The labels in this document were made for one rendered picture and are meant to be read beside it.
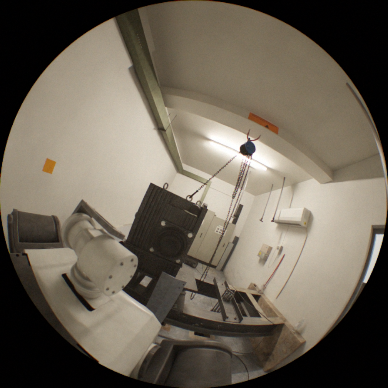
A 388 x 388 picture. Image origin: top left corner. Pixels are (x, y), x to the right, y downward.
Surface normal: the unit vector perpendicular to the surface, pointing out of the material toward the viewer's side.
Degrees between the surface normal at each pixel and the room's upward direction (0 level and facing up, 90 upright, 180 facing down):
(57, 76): 90
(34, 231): 56
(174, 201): 90
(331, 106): 180
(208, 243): 90
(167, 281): 90
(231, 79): 180
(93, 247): 42
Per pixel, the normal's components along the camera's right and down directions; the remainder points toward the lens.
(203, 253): -0.01, -0.13
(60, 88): 0.91, 0.40
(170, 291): 0.18, -0.04
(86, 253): 0.04, -0.55
